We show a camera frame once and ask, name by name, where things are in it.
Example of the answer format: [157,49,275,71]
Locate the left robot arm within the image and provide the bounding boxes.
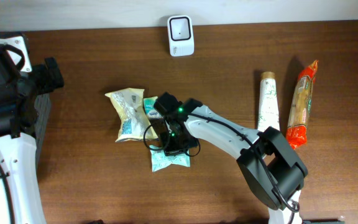
[0,32,64,223]

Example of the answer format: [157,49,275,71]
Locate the orange spaghetti packet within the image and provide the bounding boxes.
[285,60,319,149]

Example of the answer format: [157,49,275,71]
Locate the teal wipes packet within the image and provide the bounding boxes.
[150,145,190,172]

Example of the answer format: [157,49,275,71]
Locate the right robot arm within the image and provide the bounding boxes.
[154,92,308,223]

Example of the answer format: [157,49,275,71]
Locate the cream snack bag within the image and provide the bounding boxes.
[104,88,158,142]

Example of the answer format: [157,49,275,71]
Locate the grey plastic basket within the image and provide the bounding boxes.
[34,93,52,169]

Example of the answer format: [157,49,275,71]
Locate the white tube with tan cap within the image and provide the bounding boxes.
[257,72,280,132]

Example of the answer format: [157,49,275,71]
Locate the small teal tissue pack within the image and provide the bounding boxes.
[143,96,163,119]

